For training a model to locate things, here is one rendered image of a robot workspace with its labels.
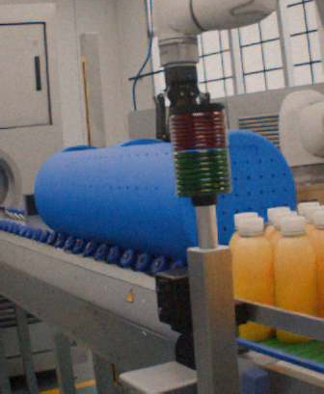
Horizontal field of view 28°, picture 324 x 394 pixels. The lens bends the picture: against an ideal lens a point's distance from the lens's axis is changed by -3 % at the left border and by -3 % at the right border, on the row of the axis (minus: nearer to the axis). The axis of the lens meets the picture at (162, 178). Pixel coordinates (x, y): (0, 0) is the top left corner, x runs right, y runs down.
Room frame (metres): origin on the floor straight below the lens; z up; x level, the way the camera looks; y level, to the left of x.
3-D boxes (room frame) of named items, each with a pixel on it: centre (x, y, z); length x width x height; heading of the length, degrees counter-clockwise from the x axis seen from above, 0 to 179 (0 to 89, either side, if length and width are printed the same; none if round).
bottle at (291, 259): (0.99, -0.19, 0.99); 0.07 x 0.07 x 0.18
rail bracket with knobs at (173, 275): (1.13, -0.02, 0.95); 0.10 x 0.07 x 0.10; 119
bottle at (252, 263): (1.03, -0.13, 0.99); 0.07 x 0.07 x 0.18
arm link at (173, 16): (1.47, -0.07, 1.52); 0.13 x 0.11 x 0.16; 52
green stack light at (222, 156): (0.75, -0.05, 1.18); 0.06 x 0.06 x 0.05
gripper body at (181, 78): (1.48, -0.06, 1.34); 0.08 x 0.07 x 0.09; 119
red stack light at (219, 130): (0.75, -0.05, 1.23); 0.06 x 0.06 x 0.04
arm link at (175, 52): (1.48, -0.06, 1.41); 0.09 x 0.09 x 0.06
